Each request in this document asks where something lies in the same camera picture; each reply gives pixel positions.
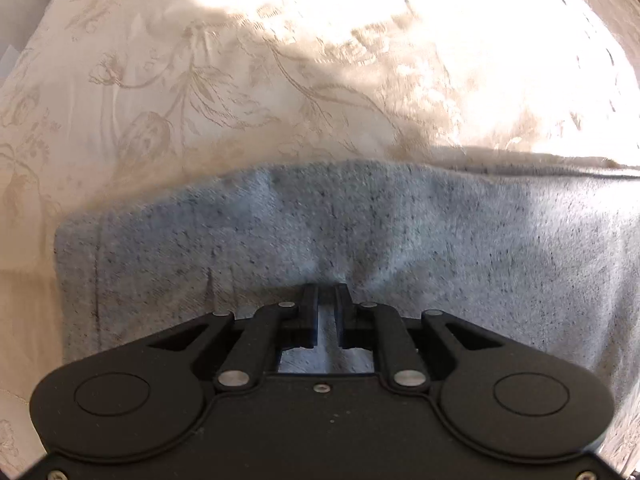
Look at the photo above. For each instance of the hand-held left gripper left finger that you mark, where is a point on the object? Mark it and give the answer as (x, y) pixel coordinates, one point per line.
(310, 317)

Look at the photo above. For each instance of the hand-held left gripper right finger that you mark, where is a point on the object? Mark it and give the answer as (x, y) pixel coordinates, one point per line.
(344, 317)

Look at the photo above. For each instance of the grey-blue speckled pants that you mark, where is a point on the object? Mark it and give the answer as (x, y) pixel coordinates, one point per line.
(450, 240)

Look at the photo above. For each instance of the cream floral bedspread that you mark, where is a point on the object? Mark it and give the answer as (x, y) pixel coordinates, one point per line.
(300, 70)

